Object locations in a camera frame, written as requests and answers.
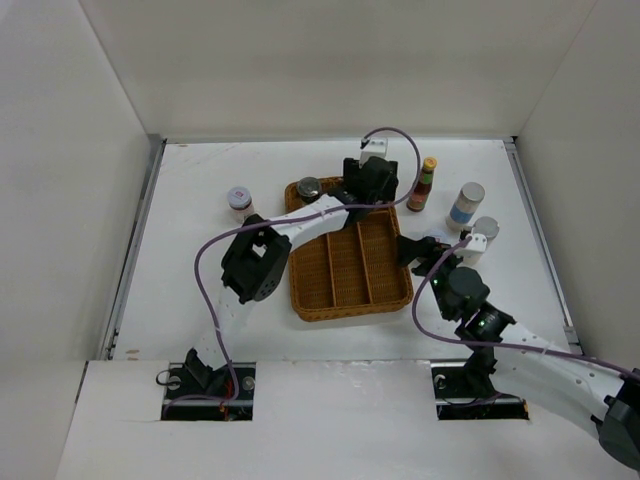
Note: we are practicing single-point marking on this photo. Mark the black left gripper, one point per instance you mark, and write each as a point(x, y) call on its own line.
point(386, 196)

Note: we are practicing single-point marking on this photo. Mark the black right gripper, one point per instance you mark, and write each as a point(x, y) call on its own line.
point(409, 249)

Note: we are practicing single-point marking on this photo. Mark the clear-cap salt grinder bottle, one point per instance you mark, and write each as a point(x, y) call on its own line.
point(309, 189)

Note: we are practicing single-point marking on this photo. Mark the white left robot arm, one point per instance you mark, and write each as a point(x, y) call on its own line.
point(254, 263)

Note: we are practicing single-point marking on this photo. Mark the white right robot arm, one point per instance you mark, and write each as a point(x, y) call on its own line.
point(597, 396)

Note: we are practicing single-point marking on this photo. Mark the white-lid brown spice jar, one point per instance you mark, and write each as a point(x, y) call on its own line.
point(437, 234)

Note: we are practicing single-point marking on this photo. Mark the red ketchup bottle yellow cap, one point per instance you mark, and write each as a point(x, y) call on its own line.
point(418, 198)

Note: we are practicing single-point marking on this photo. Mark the brown wicker divided basket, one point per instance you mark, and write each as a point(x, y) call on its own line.
point(352, 272)

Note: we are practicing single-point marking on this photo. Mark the blue-label white granule bottle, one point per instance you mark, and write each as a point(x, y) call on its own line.
point(464, 207)

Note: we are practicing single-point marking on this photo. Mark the orange-label spice jar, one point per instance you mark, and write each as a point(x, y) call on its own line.
point(240, 202)

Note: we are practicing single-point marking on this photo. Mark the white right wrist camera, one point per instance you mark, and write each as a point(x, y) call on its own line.
point(476, 246)

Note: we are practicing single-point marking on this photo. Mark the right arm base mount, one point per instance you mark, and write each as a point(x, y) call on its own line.
point(463, 392)

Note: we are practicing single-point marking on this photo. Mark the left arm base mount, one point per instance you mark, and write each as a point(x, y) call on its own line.
point(195, 392)

